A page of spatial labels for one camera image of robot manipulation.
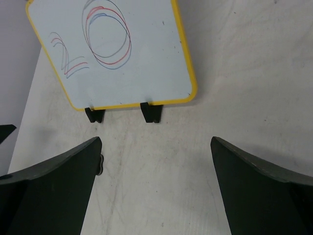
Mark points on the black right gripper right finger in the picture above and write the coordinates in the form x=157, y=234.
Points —
x=259, y=197

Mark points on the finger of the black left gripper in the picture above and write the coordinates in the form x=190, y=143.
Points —
x=5, y=131

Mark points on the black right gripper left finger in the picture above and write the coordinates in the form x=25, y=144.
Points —
x=51, y=197

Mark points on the yellow framed whiteboard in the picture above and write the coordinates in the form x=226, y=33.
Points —
x=110, y=54

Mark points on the black whiteboard foot left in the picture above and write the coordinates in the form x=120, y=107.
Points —
x=95, y=115

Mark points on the black whiteboard foot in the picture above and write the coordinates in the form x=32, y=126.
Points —
x=95, y=115
x=151, y=113

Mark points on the black whiteboard foot right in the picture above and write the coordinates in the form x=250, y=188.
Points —
x=151, y=113

